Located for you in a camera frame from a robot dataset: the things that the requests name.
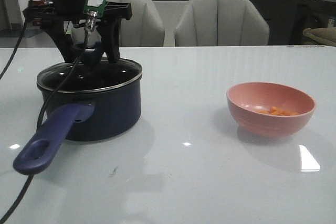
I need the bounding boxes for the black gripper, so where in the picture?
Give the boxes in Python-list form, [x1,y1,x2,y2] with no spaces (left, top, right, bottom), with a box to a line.
[23,0,132,63]

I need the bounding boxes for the glass pot lid blue knob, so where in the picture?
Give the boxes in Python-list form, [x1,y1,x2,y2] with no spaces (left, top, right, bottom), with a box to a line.
[37,42,142,94]

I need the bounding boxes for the pink plastic bowl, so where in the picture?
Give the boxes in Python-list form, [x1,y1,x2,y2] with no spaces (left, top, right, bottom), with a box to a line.
[226,82,316,137]

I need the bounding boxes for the orange ham slices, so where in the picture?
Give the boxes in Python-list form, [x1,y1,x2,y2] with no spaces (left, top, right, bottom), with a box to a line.
[256,106,299,116]

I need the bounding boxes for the red trash bin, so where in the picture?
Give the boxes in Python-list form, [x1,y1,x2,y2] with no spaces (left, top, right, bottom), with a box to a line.
[28,0,49,27]

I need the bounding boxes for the left grey upholstered chair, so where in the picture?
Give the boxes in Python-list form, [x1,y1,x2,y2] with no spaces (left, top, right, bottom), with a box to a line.
[70,0,166,48]

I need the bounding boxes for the grey upholstered chair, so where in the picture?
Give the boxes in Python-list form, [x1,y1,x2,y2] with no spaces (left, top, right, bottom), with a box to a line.
[70,0,166,48]
[174,0,269,47]

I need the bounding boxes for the right grey upholstered chair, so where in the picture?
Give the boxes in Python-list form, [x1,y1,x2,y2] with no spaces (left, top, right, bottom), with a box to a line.
[174,0,269,47]

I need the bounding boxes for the dark kitchen counter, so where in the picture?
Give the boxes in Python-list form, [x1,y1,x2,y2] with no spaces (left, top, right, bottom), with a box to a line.
[250,0,335,45]

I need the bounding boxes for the beige cushion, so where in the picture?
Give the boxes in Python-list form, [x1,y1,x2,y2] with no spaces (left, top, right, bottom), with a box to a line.
[302,27,335,47]

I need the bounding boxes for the blue saucepan with handle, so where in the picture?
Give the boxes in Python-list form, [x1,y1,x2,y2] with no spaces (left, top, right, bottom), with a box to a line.
[12,58,144,176]

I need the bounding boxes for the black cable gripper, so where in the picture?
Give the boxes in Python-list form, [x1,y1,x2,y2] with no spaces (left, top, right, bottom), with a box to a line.
[0,0,95,224]

